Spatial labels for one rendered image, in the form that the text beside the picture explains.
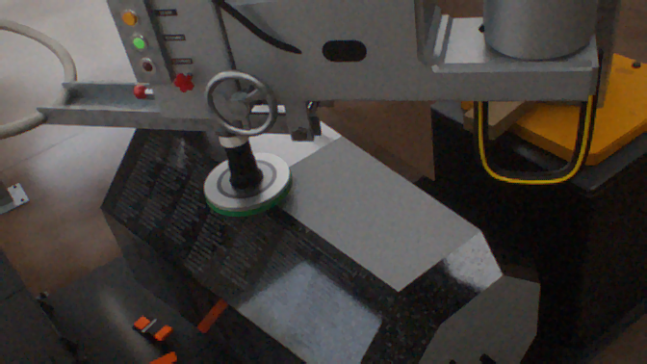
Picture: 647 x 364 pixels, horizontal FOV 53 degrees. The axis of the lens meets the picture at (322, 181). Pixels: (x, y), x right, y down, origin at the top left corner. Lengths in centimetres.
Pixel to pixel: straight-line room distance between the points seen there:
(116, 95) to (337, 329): 78
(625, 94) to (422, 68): 98
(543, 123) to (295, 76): 88
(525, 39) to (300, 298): 75
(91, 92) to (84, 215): 166
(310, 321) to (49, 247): 194
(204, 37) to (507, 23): 55
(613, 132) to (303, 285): 94
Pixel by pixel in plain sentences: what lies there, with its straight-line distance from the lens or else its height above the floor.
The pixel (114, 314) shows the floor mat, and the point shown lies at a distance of 274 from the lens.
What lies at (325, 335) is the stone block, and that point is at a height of 74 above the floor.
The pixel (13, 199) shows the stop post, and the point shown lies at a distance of 364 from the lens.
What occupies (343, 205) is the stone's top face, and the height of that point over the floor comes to 87.
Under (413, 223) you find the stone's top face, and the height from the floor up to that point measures 87.
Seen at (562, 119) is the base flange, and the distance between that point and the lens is 195.
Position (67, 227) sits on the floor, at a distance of 329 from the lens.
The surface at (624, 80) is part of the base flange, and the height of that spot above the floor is 78.
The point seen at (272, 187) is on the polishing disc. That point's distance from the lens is 156.
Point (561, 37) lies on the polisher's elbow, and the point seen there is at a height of 133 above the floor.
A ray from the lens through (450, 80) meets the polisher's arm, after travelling 121.
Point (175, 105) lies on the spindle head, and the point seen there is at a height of 121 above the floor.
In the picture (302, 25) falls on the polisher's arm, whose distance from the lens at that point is 121.
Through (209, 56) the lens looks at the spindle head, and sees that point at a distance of 130.
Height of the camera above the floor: 188
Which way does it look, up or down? 38 degrees down
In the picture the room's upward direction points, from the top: 11 degrees counter-clockwise
